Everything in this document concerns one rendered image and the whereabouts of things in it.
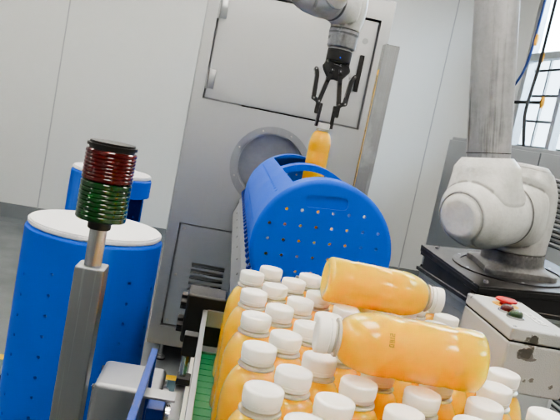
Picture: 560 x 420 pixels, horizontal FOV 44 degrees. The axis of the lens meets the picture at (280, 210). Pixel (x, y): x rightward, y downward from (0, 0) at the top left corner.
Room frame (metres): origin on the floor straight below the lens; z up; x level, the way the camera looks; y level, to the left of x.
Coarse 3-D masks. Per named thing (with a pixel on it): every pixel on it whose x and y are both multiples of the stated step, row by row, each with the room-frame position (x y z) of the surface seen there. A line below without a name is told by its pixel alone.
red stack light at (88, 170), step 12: (84, 156) 0.86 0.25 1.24; (96, 156) 0.84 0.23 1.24; (108, 156) 0.84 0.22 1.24; (120, 156) 0.85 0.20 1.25; (132, 156) 0.86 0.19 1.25; (84, 168) 0.85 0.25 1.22; (96, 168) 0.84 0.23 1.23; (108, 168) 0.84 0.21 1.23; (120, 168) 0.85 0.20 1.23; (132, 168) 0.87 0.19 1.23; (96, 180) 0.84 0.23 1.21; (108, 180) 0.84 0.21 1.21; (120, 180) 0.85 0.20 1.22
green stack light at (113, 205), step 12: (84, 180) 0.85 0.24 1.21; (84, 192) 0.85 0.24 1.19; (96, 192) 0.84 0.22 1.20; (108, 192) 0.84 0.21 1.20; (120, 192) 0.85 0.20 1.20; (84, 204) 0.85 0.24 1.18; (96, 204) 0.84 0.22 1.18; (108, 204) 0.85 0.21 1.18; (120, 204) 0.86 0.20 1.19; (84, 216) 0.84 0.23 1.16; (96, 216) 0.84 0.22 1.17; (108, 216) 0.85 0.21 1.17; (120, 216) 0.86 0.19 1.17
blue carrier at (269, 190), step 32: (288, 160) 2.22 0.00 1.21; (256, 192) 1.69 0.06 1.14; (288, 192) 1.35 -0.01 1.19; (320, 192) 1.36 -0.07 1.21; (352, 192) 1.36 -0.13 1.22; (256, 224) 1.35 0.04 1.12; (288, 224) 1.35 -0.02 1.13; (320, 224) 1.36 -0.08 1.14; (352, 224) 1.37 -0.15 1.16; (384, 224) 1.37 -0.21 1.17; (256, 256) 1.35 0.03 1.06; (288, 256) 1.36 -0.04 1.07; (320, 256) 1.36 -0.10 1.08; (352, 256) 1.37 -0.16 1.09; (384, 256) 1.37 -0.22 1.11
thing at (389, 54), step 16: (384, 48) 2.77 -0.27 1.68; (384, 64) 2.77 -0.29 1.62; (384, 80) 2.77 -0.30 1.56; (384, 96) 2.77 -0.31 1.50; (368, 112) 2.80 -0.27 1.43; (384, 112) 2.77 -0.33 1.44; (368, 128) 2.77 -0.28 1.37; (368, 144) 2.77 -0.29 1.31; (368, 160) 2.77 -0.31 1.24; (368, 176) 2.77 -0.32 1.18
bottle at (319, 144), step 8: (320, 128) 2.12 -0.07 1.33; (312, 136) 2.12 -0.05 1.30; (320, 136) 2.11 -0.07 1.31; (328, 136) 2.12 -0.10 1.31; (312, 144) 2.11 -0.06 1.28; (320, 144) 2.10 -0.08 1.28; (328, 144) 2.11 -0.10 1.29; (312, 152) 2.11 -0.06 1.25; (320, 152) 2.10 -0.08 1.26; (328, 152) 2.13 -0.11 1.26; (312, 160) 2.10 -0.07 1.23; (320, 160) 2.10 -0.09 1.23; (304, 176) 2.11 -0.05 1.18; (312, 176) 2.10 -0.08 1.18; (320, 176) 2.11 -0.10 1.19
